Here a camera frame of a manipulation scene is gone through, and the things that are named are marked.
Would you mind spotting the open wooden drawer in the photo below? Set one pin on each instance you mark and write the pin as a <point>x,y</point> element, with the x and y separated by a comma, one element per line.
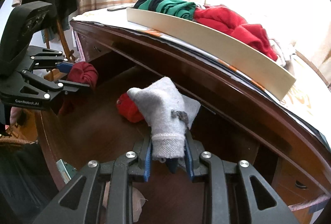
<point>91,128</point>

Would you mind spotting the black smartphone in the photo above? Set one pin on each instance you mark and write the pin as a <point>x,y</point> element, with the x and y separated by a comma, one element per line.
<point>117,8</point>

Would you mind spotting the beige pink dotted garment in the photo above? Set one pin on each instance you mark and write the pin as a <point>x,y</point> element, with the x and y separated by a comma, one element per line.
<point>138,201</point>

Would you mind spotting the small red garment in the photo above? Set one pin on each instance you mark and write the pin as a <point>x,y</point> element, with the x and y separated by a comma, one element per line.
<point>128,109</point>

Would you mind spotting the grey garment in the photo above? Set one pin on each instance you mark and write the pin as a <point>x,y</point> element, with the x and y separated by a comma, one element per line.
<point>168,113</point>

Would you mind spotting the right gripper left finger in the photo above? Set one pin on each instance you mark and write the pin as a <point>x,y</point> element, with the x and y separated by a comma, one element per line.
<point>81,199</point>

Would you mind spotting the silver drawer lock plate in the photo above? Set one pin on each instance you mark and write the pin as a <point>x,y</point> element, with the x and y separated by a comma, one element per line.
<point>66,170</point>

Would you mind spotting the dark red garment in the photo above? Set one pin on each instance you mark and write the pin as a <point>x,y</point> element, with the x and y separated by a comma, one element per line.
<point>84,73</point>

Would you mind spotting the shallow cardboard box tray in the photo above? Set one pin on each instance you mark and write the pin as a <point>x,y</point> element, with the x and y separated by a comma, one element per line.
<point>258,67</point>

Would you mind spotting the white persimmon print tablecloth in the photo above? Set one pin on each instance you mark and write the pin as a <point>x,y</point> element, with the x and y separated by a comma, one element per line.
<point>308,98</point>

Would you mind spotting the green black striped underwear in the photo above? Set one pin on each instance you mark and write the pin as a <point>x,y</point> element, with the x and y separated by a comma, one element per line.
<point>178,8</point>

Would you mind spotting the bright red underwear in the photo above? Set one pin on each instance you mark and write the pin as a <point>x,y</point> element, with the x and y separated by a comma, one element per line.
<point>227,21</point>

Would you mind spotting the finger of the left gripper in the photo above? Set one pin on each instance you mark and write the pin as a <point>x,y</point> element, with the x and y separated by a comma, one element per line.
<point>43,58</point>
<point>49,89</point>

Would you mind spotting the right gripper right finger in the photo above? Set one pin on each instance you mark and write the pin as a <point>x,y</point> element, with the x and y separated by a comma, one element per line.
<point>234,192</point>

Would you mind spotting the person left hand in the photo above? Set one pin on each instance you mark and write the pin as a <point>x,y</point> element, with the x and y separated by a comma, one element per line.
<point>15,115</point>

